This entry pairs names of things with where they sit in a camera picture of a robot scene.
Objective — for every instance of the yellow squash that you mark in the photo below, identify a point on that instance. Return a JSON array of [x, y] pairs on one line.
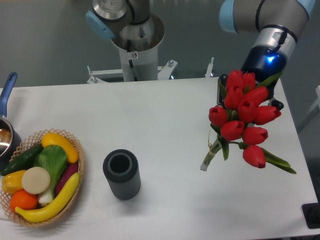
[[52, 138]]

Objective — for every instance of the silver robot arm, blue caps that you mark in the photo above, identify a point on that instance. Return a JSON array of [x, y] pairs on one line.
[[278, 23]]

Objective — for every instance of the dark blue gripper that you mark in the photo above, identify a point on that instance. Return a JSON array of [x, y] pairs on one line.
[[264, 63]]

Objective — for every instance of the dark grey ribbed vase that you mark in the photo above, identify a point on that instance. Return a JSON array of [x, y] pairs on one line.
[[121, 169]]

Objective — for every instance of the purple sweet potato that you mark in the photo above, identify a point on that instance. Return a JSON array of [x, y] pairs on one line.
[[69, 171]]

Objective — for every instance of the yellow banana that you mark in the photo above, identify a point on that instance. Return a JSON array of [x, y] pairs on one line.
[[56, 206]]

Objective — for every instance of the red tulip bouquet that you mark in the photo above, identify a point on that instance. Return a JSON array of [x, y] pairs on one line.
[[241, 122]]

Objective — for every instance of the blue handled saucepan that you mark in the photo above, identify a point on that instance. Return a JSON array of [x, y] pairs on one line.
[[9, 138]]

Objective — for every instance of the black device at edge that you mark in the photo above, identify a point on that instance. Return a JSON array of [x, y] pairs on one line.
[[311, 212]]

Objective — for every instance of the white metal mounting frame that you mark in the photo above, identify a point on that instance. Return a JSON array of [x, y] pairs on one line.
[[167, 72]]

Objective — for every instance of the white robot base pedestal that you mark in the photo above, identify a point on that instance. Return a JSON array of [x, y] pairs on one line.
[[138, 45]]

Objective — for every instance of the yellow bell pepper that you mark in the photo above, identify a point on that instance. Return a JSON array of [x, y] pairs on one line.
[[12, 182]]

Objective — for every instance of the green bok choy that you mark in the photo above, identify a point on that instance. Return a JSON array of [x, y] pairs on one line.
[[52, 158]]

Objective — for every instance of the green cucumber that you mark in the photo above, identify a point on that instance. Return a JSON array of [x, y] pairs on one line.
[[23, 161]]

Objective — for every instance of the orange fruit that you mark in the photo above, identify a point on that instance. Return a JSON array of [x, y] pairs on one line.
[[23, 200]]

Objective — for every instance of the woven wicker basket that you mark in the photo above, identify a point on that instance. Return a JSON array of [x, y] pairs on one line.
[[31, 141]]

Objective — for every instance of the beige round disc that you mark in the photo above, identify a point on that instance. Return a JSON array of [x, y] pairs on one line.
[[35, 180]]

